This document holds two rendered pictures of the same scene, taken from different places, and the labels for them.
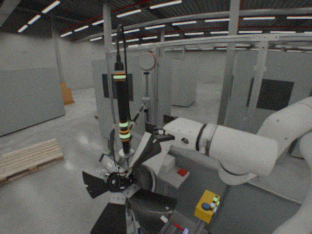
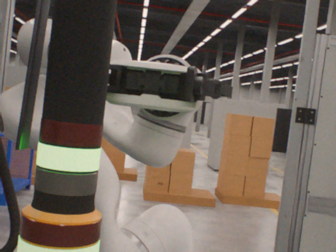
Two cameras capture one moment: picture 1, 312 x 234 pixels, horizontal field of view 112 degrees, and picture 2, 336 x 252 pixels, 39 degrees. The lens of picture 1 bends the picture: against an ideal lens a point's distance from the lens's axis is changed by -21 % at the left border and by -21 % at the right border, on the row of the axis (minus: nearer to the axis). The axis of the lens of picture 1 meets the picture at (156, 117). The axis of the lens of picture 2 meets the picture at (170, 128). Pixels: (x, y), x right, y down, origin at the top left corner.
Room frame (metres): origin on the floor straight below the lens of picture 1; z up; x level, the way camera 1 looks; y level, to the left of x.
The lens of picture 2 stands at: (0.61, 0.38, 1.63)
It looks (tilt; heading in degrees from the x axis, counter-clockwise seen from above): 3 degrees down; 237
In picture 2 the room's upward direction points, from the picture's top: 7 degrees clockwise
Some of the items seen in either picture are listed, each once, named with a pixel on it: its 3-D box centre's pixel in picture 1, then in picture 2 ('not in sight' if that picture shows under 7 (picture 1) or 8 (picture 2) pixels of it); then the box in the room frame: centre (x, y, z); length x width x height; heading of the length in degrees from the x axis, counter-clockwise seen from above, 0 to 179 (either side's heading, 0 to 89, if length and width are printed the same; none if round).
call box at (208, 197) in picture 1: (207, 206); not in sight; (0.51, -0.33, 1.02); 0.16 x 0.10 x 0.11; 140
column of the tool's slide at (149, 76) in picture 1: (148, 154); not in sight; (1.23, 0.08, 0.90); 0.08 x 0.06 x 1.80; 85
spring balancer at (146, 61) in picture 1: (146, 61); not in sight; (1.23, 0.08, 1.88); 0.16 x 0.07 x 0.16; 85
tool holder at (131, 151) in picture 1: (126, 144); not in sight; (0.52, 0.14, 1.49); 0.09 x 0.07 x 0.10; 175
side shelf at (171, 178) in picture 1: (168, 172); not in sight; (1.01, -0.12, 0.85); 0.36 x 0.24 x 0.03; 50
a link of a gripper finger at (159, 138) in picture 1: (168, 135); (196, 88); (0.31, -0.03, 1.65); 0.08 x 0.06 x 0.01; 137
